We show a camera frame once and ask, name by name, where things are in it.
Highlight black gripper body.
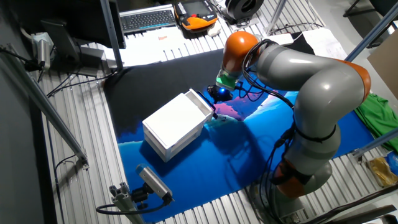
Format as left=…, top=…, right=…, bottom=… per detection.
left=211, top=86, right=233, bottom=105

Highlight white drawer with black handle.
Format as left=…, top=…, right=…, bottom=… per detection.
left=184, top=88, right=219, bottom=121

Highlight white drawer cabinet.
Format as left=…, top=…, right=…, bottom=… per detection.
left=142, top=92, right=215, bottom=163

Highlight white lumpy object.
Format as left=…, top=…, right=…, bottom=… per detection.
left=207, top=23, right=222, bottom=37

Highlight orange black teach pendant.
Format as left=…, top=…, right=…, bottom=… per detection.
left=173, top=0, right=218, bottom=32

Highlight white paper sheets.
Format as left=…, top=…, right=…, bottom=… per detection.
left=102, top=26, right=237, bottom=68

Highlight printed landscape table mat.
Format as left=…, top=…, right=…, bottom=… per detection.
left=103, top=30, right=376, bottom=223

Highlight white power strip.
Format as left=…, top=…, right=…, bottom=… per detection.
left=267, top=32, right=295, bottom=47

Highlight black computer keyboard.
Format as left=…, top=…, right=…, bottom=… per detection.
left=119, top=4, right=177, bottom=34

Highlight white printed paper sheet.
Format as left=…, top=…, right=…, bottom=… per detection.
left=302, top=27, right=348, bottom=60

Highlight green cloth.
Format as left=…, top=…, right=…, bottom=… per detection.
left=354, top=93, right=398, bottom=153

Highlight brown cardboard sheet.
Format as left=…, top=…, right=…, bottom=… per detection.
left=366, top=30, right=398, bottom=100

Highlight black computer monitor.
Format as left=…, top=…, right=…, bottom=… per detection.
left=9, top=0, right=127, bottom=78

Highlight silver webcam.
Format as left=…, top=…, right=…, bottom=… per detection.
left=30, top=32, right=53, bottom=71

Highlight yellow plastic bag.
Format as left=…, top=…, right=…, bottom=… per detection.
left=368, top=156, right=398, bottom=187

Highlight black office chair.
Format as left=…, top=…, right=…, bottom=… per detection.
left=341, top=0, right=398, bottom=49

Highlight blue plastic bag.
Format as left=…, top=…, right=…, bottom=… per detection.
left=386, top=151, right=398, bottom=175

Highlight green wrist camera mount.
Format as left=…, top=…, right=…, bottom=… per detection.
left=215, top=70, right=240, bottom=91

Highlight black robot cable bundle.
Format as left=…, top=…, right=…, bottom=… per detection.
left=241, top=39, right=338, bottom=224

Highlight aluminium frame post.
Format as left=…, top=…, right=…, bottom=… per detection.
left=99, top=0, right=125, bottom=73
left=264, top=0, right=287, bottom=35

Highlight silver camera on bracket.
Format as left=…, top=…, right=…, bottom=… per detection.
left=136, top=164, right=174, bottom=206

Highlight aluminium camera mount profile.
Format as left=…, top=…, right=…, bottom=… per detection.
left=108, top=182, right=146, bottom=224

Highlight aluminium frame bar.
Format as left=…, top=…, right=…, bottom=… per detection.
left=345, top=1, right=398, bottom=62
left=351, top=127, right=398, bottom=159
left=0, top=43, right=90, bottom=170

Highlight thick black floor cable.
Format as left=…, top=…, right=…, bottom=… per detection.
left=300, top=184, right=398, bottom=224

